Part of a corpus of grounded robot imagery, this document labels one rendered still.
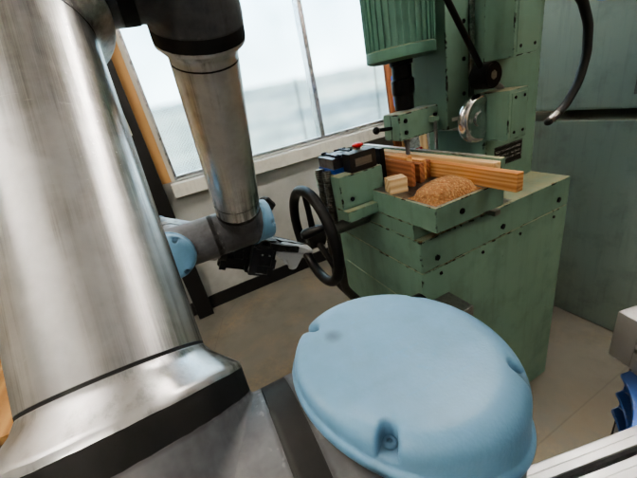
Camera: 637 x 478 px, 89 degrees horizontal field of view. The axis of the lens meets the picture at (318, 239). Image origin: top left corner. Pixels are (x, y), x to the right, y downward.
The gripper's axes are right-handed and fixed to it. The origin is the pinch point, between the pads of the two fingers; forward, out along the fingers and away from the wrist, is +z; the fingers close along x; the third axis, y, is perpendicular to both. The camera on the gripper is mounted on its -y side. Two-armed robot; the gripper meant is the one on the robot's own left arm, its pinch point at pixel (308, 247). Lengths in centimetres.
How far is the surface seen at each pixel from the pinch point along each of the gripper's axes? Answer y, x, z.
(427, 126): -37.5, -6.6, 30.3
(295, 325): 64, -88, 44
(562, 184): -32, 9, 71
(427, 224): -11.9, 13.7, 20.7
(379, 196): -15.5, -3.1, 18.3
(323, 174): -17.7, -10.8, 4.5
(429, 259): -3.5, 10.1, 28.2
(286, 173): -19, -138, 37
